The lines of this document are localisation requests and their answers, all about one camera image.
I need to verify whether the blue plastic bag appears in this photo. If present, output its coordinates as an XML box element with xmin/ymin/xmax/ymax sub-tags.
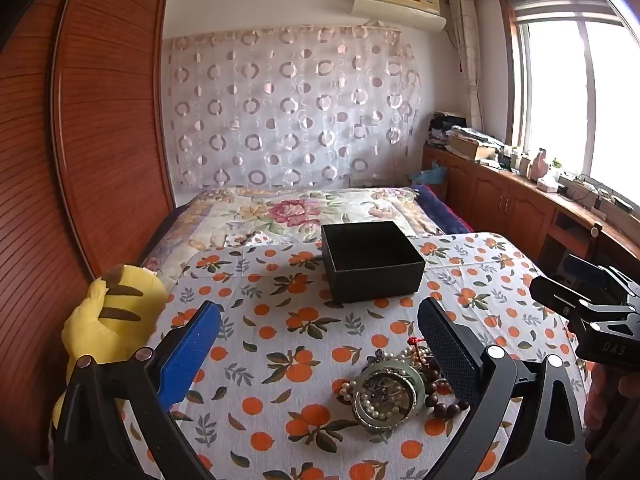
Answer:
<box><xmin>410</xmin><ymin>160</ymin><xmax>447</xmax><ymax>185</ymax></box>

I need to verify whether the floral quilt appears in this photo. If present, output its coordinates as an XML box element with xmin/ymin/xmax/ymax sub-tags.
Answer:
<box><xmin>142</xmin><ymin>186</ymin><xmax>446</xmax><ymax>282</ymax></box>

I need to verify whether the white power strip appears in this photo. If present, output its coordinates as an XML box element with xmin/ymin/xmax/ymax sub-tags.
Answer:
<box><xmin>557</xmin><ymin>172</ymin><xmax>602</xmax><ymax>197</ymax></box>

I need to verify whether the person's right hand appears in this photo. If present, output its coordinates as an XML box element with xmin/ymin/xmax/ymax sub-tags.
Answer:
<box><xmin>617</xmin><ymin>372</ymin><xmax>640</xmax><ymax>413</ymax></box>

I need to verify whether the pink bottle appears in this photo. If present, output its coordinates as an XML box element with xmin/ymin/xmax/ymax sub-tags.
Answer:
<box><xmin>530</xmin><ymin>148</ymin><xmax>551</xmax><ymax>181</ymax></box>

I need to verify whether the white air deflector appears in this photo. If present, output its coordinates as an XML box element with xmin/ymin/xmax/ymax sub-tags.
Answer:
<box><xmin>351</xmin><ymin>0</ymin><xmax>447</xmax><ymax>32</ymax></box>

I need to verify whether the grey roller blind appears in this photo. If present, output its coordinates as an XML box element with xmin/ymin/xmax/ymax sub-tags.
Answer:
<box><xmin>510</xmin><ymin>0</ymin><xmax>621</xmax><ymax>25</ymax></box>

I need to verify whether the black square box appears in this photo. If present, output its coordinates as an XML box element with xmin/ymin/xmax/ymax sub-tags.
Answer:
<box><xmin>320</xmin><ymin>221</ymin><xmax>427</xmax><ymax>304</ymax></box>

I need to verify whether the yellow plush toy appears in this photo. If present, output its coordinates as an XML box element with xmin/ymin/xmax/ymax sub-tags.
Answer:
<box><xmin>47</xmin><ymin>264</ymin><xmax>169</xmax><ymax>461</ymax></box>

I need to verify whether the dark pile of clothes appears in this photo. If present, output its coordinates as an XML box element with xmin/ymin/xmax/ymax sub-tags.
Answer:
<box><xmin>429</xmin><ymin>112</ymin><xmax>468</xmax><ymax>148</ymax></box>

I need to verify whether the wooden cabinet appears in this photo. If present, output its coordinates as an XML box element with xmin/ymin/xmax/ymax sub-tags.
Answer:
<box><xmin>422</xmin><ymin>142</ymin><xmax>640</xmax><ymax>281</ymax></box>

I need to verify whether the stack of papers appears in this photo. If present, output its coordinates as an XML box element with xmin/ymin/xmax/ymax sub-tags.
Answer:
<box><xmin>445</xmin><ymin>125</ymin><xmax>507</xmax><ymax>162</ymax></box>

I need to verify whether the brown wooden wardrobe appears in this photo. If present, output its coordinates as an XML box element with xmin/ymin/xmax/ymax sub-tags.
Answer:
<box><xmin>0</xmin><ymin>0</ymin><xmax>177</xmax><ymax>480</ymax></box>

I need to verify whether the white pearl bracelet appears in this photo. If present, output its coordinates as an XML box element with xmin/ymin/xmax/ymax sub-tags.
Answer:
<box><xmin>340</xmin><ymin>381</ymin><xmax>402</xmax><ymax>422</ymax></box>

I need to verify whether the white window curtain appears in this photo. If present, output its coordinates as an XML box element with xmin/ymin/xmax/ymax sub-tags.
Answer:
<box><xmin>448</xmin><ymin>0</ymin><xmax>485</xmax><ymax>133</ymax></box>

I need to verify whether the dark wooden bead bracelet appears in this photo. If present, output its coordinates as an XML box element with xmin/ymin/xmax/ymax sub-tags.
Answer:
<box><xmin>415</xmin><ymin>344</ymin><xmax>472</xmax><ymax>422</ymax></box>

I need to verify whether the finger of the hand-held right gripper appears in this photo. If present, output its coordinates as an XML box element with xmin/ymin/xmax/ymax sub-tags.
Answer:
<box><xmin>529</xmin><ymin>275</ymin><xmax>601</xmax><ymax>320</ymax></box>
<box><xmin>564</xmin><ymin>254</ymin><xmax>612</xmax><ymax>288</ymax></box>

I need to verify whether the window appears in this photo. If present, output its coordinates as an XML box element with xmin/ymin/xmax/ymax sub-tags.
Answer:
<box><xmin>500</xmin><ymin>0</ymin><xmax>640</xmax><ymax>202</ymax></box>

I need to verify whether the sheer circle pattern curtain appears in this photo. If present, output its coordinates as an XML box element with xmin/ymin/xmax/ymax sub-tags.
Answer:
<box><xmin>162</xmin><ymin>25</ymin><xmax>423</xmax><ymax>194</ymax></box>

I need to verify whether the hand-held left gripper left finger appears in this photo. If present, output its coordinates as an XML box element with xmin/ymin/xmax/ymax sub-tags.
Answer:
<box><xmin>52</xmin><ymin>300</ymin><xmax>223</xmax><ymax>480</ymax></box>

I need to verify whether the green jade bangle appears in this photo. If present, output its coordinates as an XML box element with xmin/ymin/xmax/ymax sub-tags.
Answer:
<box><xmin>352</xmin><ymin>361</ymin><xmax>427</xmax><ymax>429</ymax></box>

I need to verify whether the dark blue blanket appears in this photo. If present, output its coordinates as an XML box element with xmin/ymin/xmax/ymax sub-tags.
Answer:
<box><xmin>410</xmin><ymin>184</ymin><xmax>474</xmax><ymax>236</ymax></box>

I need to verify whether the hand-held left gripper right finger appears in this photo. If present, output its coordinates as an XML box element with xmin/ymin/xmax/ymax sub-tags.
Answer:
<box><xmin>417</xmin><ymin>296</ymin><xmax>588</xmax><ymax>480</ymax></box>

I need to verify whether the orange print cloth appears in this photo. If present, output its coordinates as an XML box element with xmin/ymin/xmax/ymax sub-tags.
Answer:
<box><xmin>127</xmin><ymin>232</ymin><xmax>592</xmax><ymax>480</ymax></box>

